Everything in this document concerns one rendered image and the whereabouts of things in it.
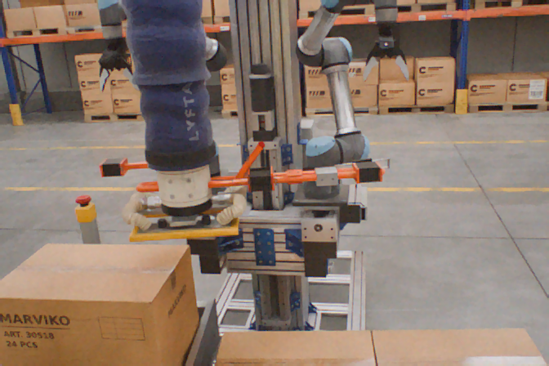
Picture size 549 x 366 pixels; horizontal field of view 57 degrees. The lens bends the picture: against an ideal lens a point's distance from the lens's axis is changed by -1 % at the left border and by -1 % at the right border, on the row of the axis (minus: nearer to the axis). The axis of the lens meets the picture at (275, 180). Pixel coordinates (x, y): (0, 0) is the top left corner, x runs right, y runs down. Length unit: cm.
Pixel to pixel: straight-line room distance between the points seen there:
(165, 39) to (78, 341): 102
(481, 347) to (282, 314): 92
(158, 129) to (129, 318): 61
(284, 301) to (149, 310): 94
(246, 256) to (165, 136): 87
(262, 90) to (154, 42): 73
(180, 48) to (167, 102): 16
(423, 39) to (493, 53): 128
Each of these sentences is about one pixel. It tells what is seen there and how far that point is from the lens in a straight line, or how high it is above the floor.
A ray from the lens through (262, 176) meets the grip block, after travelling 161.
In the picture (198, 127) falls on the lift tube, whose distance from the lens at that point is 156.
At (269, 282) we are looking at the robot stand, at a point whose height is 56.
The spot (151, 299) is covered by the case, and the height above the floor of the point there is 95.
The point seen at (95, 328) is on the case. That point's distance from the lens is 179.
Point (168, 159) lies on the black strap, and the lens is 155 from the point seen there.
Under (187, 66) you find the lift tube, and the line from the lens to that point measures 151.
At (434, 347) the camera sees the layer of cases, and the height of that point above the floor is 54.
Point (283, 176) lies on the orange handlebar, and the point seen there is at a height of 127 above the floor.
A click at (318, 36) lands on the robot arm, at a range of 199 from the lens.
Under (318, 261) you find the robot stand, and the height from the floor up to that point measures 80.
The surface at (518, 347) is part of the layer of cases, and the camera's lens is 216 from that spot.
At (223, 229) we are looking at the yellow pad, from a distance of 158.
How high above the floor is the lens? 178
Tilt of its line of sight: 19 degrees down
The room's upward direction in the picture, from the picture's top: 4 degrees counter-clockwise
